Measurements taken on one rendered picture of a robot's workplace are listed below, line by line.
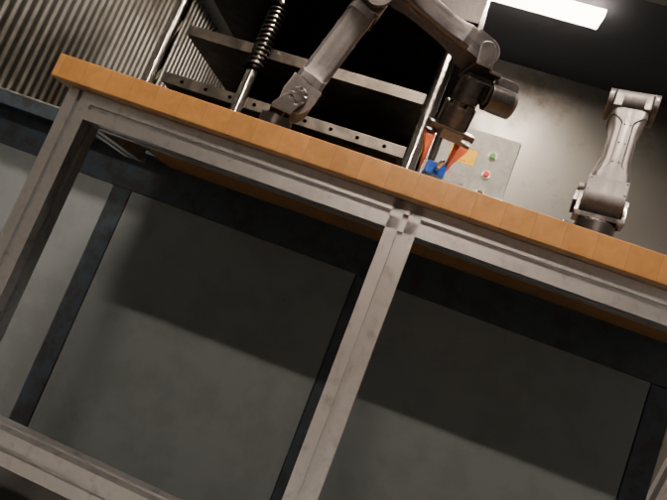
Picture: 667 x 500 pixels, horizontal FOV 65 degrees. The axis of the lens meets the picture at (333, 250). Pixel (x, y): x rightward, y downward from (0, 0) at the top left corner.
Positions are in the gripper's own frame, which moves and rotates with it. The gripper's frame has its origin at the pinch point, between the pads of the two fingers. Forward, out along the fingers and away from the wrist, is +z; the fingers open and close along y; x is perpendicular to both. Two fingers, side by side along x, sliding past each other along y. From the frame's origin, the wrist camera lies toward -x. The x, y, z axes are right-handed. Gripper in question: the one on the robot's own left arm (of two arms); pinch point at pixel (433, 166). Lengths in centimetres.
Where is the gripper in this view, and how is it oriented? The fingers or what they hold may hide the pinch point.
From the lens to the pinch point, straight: 119.2
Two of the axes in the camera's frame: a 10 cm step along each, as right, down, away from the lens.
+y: -9.2, -3.8, -0.4
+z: -3.7, 8.6, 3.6
